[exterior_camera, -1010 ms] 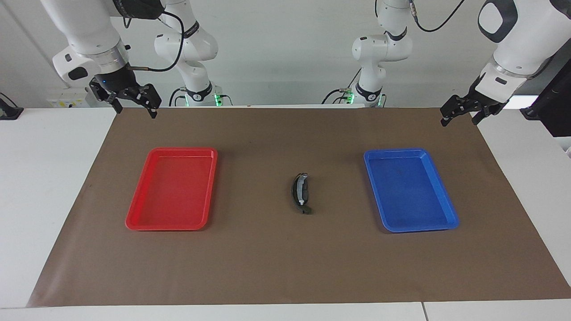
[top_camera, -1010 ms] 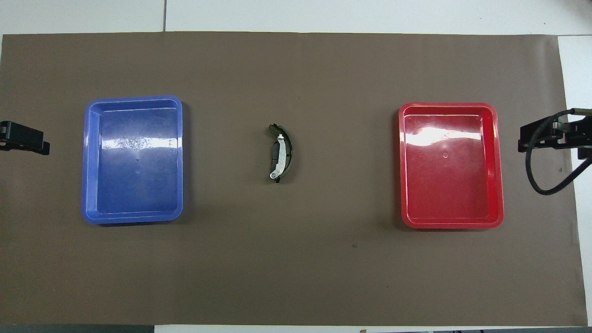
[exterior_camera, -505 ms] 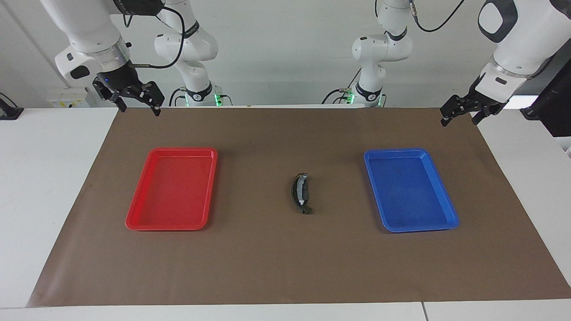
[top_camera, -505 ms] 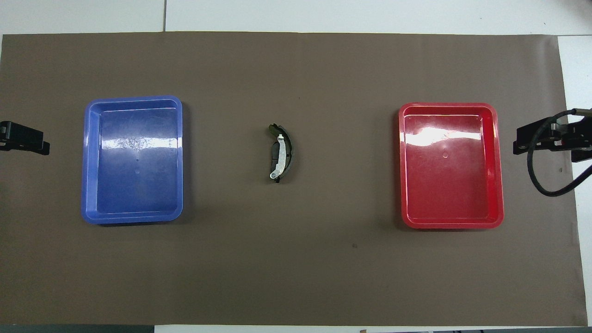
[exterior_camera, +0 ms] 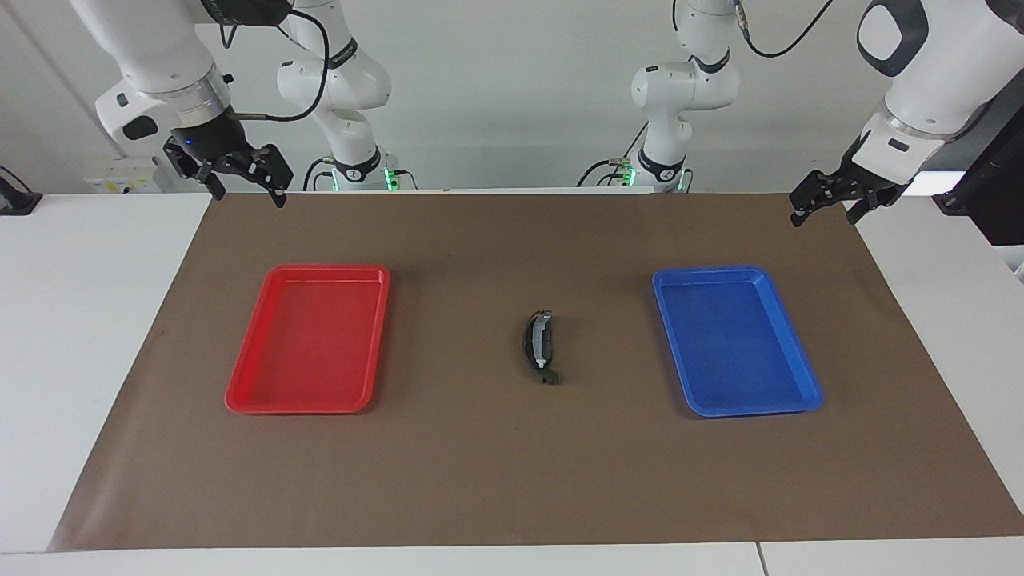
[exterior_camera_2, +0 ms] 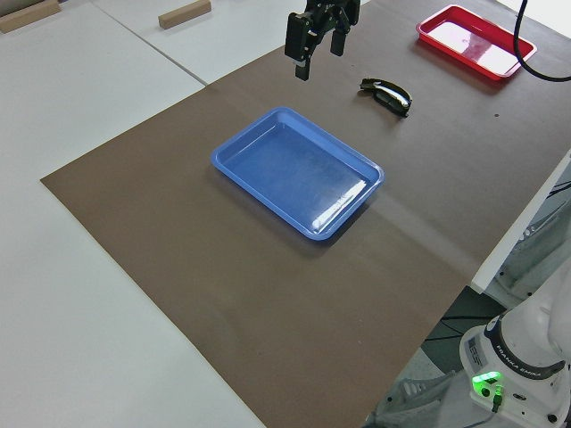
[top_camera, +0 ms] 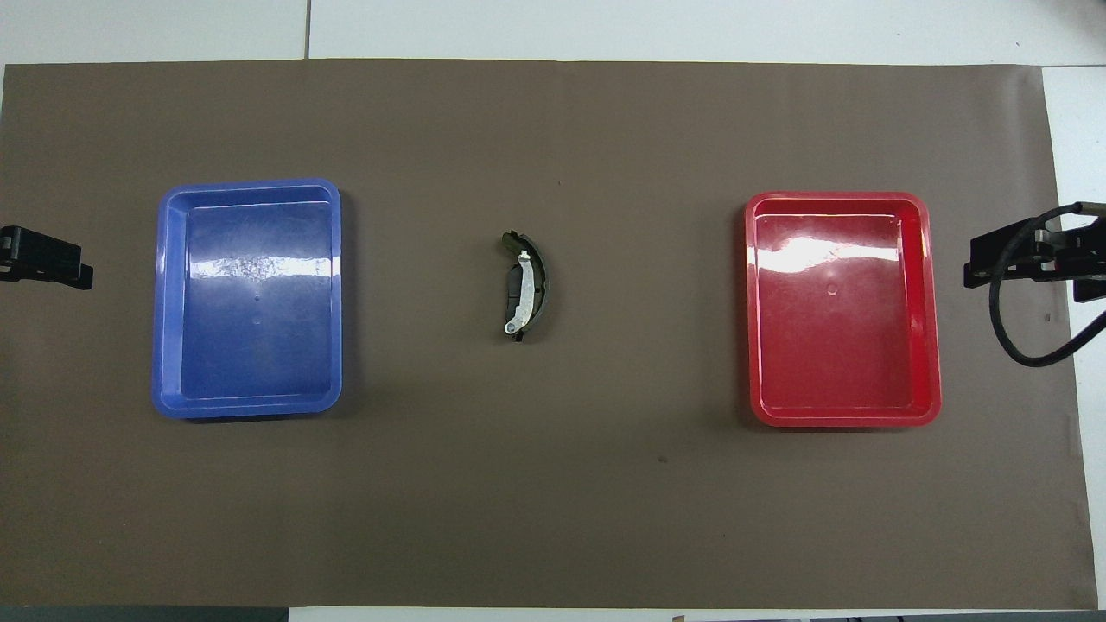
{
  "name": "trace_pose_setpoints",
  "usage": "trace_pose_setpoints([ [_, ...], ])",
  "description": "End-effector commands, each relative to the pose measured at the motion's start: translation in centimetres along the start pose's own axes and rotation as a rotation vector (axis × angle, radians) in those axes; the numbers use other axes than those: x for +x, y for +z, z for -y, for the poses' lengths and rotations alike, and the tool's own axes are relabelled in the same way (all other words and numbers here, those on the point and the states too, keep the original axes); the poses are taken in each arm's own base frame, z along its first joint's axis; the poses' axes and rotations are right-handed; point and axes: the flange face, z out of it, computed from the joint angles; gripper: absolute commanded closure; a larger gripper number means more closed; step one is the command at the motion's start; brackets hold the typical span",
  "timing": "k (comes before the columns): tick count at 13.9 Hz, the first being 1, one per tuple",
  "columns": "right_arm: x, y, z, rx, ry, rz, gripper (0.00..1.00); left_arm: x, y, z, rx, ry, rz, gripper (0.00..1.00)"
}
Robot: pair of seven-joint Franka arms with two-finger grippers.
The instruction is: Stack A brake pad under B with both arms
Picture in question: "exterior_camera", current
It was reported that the black right arm base cable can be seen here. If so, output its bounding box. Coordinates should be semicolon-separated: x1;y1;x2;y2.
302;155;337;193

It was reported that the black left arm base cable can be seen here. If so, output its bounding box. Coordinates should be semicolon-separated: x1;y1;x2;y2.
578;120;650;190

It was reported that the white wall socket box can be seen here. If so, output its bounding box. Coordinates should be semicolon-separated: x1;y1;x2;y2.
83;155;174;195

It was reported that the small black desk device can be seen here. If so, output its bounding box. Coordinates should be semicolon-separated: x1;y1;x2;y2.
0;165;43;218

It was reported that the dark grey brake pad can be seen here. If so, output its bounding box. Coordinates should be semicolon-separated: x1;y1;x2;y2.
519;317;545;377

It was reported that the black arm base cable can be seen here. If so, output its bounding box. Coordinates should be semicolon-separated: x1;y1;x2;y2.
302;155;337;193
578;120;650;190

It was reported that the brown table mat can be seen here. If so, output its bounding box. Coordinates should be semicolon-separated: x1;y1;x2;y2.
46;190;1024;553

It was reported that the large black equipment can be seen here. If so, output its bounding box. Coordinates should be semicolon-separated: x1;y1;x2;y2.
931;102;1024;248

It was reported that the blue plastic tray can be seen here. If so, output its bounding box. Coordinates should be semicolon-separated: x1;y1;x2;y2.
651;266;825;419

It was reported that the red plastic tray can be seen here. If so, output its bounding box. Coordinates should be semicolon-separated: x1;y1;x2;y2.
224;264;392;415

